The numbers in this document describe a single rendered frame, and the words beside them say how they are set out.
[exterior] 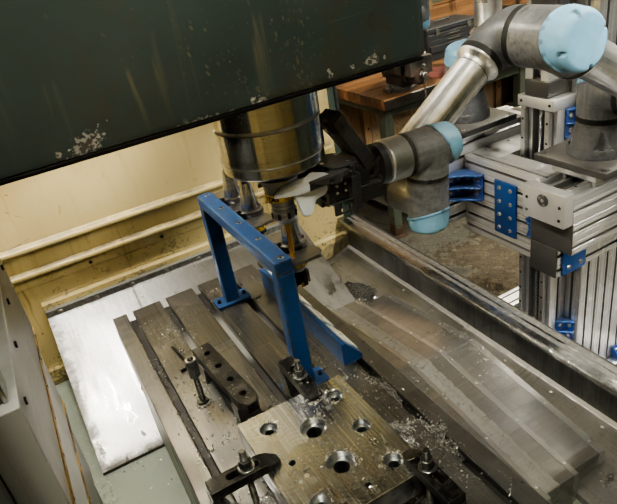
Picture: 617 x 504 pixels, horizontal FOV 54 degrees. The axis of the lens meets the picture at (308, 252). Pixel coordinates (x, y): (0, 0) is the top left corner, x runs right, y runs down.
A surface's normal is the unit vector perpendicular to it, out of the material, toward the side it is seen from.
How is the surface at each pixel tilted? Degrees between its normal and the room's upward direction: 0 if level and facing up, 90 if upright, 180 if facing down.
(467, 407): 8
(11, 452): 90
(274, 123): 90
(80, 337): 24
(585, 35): 86
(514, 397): 8
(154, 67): 90
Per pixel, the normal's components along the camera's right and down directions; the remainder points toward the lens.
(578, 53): 0.43, 0.32
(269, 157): 0.07, 0.48
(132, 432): 0.04, -0.64
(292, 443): -0.15, -0.87
